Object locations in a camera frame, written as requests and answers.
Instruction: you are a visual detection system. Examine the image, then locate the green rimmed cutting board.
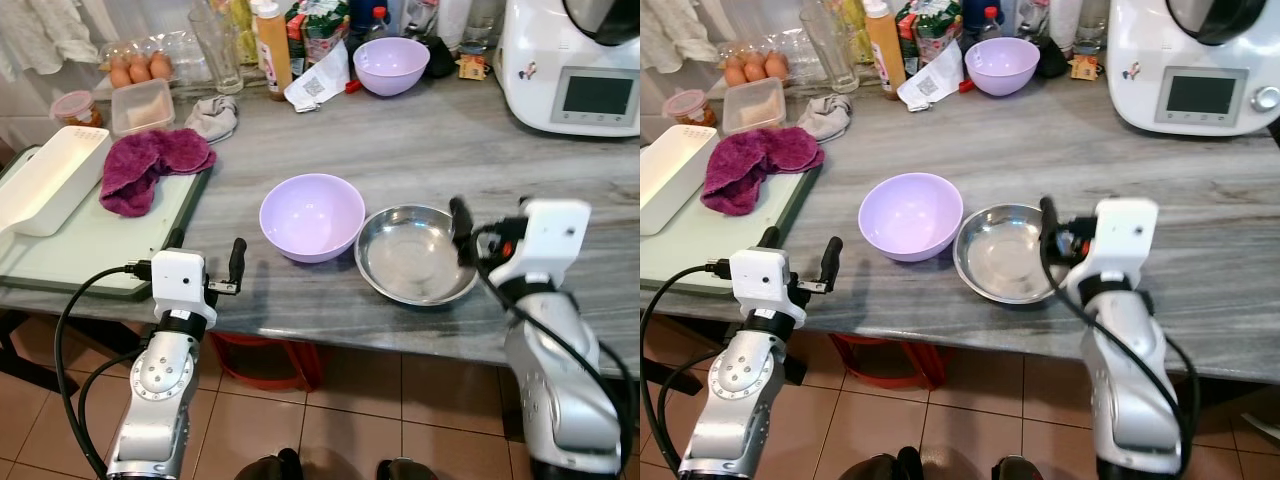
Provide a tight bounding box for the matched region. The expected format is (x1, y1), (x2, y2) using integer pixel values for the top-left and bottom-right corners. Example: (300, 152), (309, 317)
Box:
(0, 145), (215, 301)
(640, 150), (823, 296)

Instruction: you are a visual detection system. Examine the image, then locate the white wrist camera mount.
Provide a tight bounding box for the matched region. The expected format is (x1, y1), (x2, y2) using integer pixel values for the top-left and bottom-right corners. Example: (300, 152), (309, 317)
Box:
(150, 250), (209, 323)
(487, 198), (592, 291)
(1065, 197), (1159, 291)
(729, 248), (794, 323)

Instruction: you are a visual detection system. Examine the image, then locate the green food packet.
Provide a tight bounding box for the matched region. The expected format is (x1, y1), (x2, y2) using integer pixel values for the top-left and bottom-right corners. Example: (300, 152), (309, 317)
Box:
(298, 0), (351, 66)
(910, 0), (963, 66)

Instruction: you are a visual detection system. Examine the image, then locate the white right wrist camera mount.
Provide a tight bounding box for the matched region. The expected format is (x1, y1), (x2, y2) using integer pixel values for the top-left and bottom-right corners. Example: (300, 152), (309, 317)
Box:
(487, 198), (592, 291)
(1065, 197), (1159, 291)

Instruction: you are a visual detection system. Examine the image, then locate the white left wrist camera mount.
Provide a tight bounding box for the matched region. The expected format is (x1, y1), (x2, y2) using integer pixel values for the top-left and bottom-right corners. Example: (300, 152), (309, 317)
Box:
(150, 250), (209, 323)
(729, 248), (794, 323)

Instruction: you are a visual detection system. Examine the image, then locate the white kitchen machine with display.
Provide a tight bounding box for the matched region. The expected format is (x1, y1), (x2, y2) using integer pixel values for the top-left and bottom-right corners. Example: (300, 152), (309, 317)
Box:
(1106, 0), (1280, 137)
(494, 0), (641, 138)

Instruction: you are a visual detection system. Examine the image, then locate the stainless steel bowl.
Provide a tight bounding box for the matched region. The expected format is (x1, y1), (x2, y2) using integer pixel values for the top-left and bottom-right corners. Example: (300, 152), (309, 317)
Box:
(953, 203), (1071, 305)
(355, 205), (481, 307)

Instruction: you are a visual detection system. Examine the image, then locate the black rounded object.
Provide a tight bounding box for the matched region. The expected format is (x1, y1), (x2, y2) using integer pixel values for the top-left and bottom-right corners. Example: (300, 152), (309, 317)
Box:
(424, 35), (459, 79)
(1035, 35), (1069, 79)

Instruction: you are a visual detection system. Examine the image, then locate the tall clear drinking glass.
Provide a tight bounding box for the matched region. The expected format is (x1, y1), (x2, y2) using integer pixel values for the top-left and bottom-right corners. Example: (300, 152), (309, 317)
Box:
(188, 3), (245, 96)
(800, 3), (859, 94)

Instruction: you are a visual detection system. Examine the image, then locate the white hanging cloth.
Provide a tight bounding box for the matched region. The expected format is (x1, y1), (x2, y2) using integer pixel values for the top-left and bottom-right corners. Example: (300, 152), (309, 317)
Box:
(640, 0), (719, 76)
(0, 0), (101, 83)

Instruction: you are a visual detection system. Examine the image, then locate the large lilac plastic bowl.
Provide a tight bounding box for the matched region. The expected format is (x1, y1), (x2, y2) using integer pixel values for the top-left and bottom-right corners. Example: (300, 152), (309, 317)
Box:
(858, 172), (965, 263)
(259, 174), (367, 265)

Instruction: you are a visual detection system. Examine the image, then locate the clear plastic food box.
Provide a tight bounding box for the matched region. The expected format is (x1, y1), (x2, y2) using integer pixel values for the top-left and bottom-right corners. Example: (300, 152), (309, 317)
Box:
(110, 78), (177, 137)
(722, 77), (788, 136)

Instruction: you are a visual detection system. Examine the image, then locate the black table leg frame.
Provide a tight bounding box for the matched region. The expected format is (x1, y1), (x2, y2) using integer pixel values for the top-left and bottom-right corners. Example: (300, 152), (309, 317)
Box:
(0, 308), (83, 396)
(640, 320), (701, 396)

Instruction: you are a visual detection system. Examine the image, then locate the magenta towel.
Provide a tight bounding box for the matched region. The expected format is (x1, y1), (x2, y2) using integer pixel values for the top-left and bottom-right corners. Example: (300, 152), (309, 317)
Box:
(99, 128), (218, 219)
(700, 126), (826, 217)

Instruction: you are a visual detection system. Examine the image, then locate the white rectangular plastic container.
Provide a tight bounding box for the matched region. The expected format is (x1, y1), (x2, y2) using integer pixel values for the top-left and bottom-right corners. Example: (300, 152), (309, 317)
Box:
(640, 124), (720, 237)
(0, 125), (113, 238)

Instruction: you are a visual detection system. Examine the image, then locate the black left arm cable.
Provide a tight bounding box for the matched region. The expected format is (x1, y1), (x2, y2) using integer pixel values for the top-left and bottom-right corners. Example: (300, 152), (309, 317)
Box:
(640, 259), (734, 480)
(53, 261), (153, 480)

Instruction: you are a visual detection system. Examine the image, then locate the white packet with QR code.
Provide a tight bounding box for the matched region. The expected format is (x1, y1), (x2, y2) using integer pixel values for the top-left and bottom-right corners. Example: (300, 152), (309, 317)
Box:
(284, 40), (353, 113)
(896, 40), (965, 113)

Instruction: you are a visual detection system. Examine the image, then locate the dark right robot foot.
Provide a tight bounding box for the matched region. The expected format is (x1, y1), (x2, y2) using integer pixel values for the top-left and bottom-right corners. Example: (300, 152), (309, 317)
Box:
(375, 457), (441, 480)
(990, 456), (1046, 480)

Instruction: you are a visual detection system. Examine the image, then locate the clear plastic egg carton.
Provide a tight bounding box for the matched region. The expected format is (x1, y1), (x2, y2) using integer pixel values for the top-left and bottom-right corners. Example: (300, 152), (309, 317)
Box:
(98, 30), (206, 91)
(715, 28), (816, 89)

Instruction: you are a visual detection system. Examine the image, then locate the small jar with pink lid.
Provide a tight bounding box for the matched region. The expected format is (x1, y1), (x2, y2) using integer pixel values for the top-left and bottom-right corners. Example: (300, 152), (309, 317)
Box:
(663, 89), (717, 128)
(50, 90), (105, 129)

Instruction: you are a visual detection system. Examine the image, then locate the small lilac plastic bowl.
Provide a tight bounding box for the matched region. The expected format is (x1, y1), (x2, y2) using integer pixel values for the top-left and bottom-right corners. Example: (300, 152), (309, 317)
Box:
(353, 38), (432, 98)
(964, 37), (1041, 97)

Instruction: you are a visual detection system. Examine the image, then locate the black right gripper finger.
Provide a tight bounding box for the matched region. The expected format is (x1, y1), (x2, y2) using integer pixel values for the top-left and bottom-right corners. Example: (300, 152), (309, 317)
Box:
(1039, 195), (1064, 264)
(449, 196), (478, 268)

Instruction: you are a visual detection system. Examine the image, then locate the grey crumpled cloth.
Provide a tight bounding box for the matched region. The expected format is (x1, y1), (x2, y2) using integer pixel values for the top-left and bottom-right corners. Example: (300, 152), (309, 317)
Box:
(797, 94), (853, 142)
(185, 95), (240, 144)

